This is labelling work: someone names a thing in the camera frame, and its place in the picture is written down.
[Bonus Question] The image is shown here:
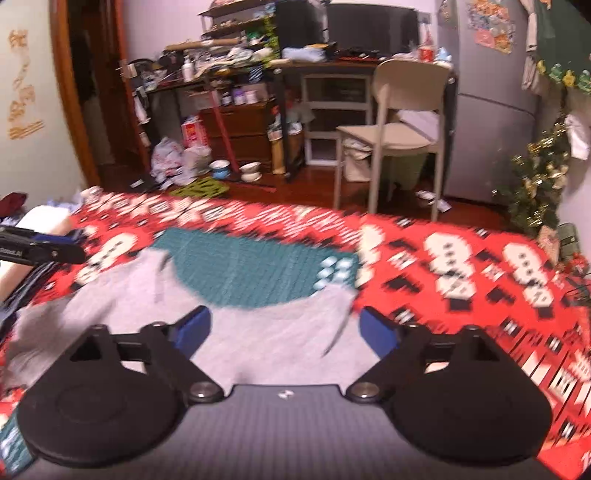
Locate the grey polo shirt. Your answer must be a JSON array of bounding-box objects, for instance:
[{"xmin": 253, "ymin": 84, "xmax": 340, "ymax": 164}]
[{"xmin": 2, "ymin": 248, "xmax": 382, "ymax": 393}]

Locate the pile of clothes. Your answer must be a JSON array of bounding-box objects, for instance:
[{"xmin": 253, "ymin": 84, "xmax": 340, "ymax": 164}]
[{"xmin": 0, "ymin": 191, "xmax": 82, "ymax": 220}]

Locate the folded white towel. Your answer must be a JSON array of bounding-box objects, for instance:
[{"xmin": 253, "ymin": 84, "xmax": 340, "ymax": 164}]
[{"xmin": 0, "ymin": 205, "xmax": 72, "ymax": 302}]

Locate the red christmas pattern blanket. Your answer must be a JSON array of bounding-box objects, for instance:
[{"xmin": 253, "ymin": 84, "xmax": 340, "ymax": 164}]
[{"xmin": 25, "ymin": 193, "xmax": 590, "ymax": 479}]

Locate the green cutting mat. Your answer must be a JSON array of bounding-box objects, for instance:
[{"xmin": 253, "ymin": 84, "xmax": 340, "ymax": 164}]
[{"xmin": 1, "ymin": 229, "xmax": 359, "ymax": 479}]

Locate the green patterned floor tray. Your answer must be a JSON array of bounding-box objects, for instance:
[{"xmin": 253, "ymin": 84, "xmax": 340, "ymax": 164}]
[{"xmin": 169, "ymin": 177, "xmax": 229, "ymax": 199}]

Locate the blue ceramic cup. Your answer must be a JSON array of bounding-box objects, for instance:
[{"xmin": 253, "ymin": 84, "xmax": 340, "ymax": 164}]
[{"xmin": 209, "ymin": 159, "xmax": 231, "ymax": 180}]

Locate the small christmas tree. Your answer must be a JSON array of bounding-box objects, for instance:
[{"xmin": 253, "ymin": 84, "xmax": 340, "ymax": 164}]
[{"xmin": 493, "ymin": 114, "xmax": 571, "ymax": 238}]

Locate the white ceramic cup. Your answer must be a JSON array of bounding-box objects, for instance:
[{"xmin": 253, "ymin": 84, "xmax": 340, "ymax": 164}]
[{"xmin": 239, "ymin": 162, "xmax": 262, "ymax": 183}]

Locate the wooden drawer chest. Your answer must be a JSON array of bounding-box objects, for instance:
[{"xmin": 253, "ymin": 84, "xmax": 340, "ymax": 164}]
[{"xmin": 198, "ymin": 102, "xmax": 274, "ymax": 172}]

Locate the grey refrigerator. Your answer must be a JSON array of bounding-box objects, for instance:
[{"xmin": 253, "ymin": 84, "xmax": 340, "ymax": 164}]
[{"xmin": 438, "ymin": 1, "xmax": 537, "ymax": 202}]

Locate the beige plastic chair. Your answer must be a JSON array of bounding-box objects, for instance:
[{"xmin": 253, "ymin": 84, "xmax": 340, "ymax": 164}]
[{"xmin": 334, "ymin": 58, "xmax": 452, "ymax": 221}]

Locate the dark desk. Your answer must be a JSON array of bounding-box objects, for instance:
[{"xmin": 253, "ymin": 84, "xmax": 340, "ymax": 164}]
[{"xmin": 266, "ymin": 57, "xmax": 457, "ymax": 182}]

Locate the white drawer unit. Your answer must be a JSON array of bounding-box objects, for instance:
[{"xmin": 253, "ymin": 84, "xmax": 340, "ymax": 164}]
[{"xmin": 301, "ymin": 73, "xmax": 374, "ymax": 167}]

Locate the red mug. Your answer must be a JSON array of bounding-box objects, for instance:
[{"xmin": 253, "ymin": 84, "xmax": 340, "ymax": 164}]
[{"xmin": 418, "ymin": 45, "xmax": 435, "ymax": 63}]

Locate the black monitor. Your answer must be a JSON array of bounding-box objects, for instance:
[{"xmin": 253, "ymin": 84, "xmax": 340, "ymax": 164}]
[{"xmin": 327, "ymin": 3, "xmax": 419, "ymax": 56}]

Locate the red broom handle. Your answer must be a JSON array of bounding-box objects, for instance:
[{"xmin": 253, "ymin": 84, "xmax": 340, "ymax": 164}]
[{"xmin": 208, "ymin": 87, "xmax": 239, "ymax": 174}]

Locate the green christmas wall banner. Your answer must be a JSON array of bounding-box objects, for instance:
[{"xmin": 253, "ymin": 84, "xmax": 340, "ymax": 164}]
[{"xmin": 534, "ymin": 0, "xmax": 590, "ymax": 95}]

